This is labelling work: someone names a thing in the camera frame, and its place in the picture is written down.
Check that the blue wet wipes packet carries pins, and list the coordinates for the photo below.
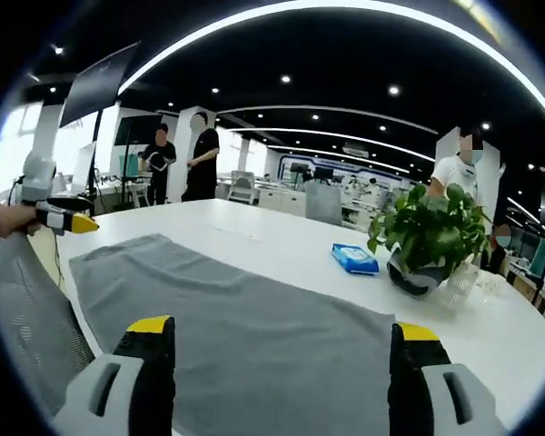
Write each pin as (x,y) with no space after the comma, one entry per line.
(355,259)

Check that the person's left hand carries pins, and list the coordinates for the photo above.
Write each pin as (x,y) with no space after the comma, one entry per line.
(9,220)

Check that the grey mesh office chair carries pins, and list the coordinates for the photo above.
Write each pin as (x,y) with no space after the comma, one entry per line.
(32,309)

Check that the grey towel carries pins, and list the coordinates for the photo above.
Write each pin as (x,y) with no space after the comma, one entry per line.
(236,327)

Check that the grey chair back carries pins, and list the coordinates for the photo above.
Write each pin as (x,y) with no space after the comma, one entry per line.
(323,203)

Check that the black screen on stand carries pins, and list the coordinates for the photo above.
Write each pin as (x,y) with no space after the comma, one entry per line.
(97,86)

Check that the white office chair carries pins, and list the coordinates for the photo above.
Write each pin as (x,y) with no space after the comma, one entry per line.
(244,188)

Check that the clear glass vase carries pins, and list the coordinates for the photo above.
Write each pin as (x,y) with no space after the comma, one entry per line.
(458,286)

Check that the green potted plant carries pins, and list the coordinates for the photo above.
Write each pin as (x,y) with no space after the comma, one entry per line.
(431,227)

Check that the grey round plant pot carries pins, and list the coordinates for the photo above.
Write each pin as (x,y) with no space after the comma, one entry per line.
(415,279)

